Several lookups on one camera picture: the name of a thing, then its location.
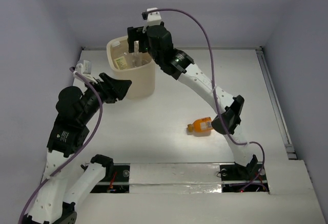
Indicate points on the large bottle yellow label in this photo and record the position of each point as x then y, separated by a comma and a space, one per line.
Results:
120, 56

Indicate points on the silver foil tape strip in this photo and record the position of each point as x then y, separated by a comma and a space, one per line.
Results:
174, 178

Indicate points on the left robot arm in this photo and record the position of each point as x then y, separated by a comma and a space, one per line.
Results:
79, 116

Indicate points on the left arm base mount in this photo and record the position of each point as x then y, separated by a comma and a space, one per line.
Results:
116, 178

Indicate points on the orange juice bottle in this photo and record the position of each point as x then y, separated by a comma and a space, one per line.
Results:
200, 126

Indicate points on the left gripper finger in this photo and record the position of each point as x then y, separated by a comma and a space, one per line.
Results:
117, 89
107, 80

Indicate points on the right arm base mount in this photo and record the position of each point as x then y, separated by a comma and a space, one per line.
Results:
237, 179

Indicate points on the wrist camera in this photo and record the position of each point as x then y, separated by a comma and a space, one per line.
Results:
83, 68
152, 18

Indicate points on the aluminium table edge rail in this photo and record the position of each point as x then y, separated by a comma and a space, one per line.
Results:
276, 106

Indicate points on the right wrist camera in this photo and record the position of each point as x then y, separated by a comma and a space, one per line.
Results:
152, 18

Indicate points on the beige plastic waste bin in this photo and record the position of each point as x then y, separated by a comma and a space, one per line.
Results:
143, 77

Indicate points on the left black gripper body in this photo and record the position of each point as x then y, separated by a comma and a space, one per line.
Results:
105, 90

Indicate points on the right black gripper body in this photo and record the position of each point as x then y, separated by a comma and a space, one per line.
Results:
152, 52

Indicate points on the crushed clear bottle white cap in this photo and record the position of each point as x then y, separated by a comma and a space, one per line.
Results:
136, 59

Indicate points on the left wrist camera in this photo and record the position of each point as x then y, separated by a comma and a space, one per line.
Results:
83, 68

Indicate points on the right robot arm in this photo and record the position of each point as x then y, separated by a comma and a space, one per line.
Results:
157, 42

